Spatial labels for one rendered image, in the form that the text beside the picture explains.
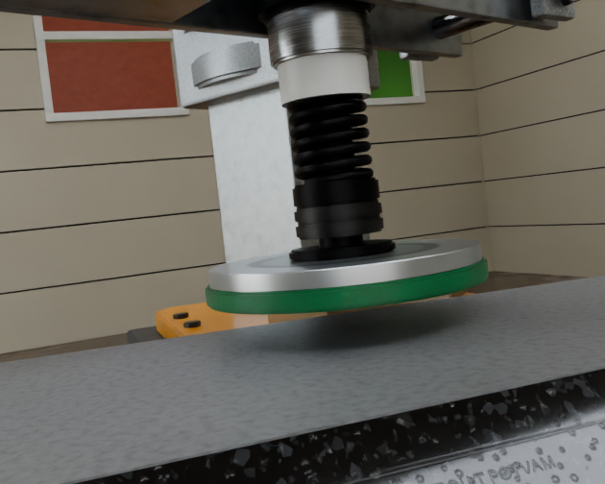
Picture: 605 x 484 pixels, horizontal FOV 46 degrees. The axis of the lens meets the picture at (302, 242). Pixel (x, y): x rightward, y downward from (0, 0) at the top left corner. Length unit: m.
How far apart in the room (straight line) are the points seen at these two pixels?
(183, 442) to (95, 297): 6.16
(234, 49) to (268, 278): 0.75
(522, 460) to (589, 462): 0.03
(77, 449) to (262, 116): 0.91
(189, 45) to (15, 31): 5.39
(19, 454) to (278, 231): 0.88
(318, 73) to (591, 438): 0.31
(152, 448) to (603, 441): 0.21
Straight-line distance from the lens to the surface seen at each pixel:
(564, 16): 0.69
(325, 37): 0.54
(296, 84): 0.55
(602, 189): 6.94
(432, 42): 0.75
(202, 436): 0.34
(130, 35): 6.73
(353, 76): 0.55
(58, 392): 0.48
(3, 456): 0.37
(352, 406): 0.36
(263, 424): 0.35
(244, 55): 1.18
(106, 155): 6.53
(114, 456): 0.34
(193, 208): 6.65
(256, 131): 1.22
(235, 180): 1.26
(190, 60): 1.29
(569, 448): 0.37
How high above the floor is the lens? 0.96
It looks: 3 degrees down
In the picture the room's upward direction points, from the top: 6 degrees counter-clockwise
